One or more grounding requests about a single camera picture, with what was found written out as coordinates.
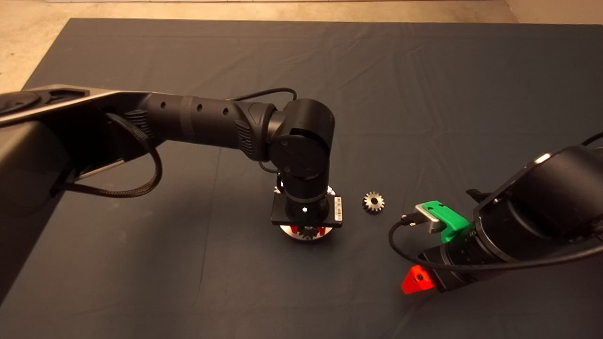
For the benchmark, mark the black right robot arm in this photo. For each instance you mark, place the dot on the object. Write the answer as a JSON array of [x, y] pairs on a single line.
[[546, 202]]

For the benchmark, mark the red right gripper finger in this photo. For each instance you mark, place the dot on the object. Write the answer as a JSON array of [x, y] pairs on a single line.
[[417, 281]]

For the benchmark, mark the white round peg plate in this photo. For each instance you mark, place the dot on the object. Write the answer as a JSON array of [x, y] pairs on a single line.
[[286, 231]]

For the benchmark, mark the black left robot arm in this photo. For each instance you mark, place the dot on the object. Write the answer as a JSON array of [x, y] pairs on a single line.
[[198, 120]]

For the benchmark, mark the dark grey table cloth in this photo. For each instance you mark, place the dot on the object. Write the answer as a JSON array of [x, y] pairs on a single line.
[[424, 94]]

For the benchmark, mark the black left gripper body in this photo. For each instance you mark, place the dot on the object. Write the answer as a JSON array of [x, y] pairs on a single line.
[[306, 212]]

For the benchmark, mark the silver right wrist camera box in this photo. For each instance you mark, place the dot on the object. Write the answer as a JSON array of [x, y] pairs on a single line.
[[426, 216]]

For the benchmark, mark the green right camera mount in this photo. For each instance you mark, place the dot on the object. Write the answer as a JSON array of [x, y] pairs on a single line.
[[447, 219]]

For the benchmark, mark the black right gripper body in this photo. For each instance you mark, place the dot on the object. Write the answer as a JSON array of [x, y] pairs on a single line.
[[454, 266]]

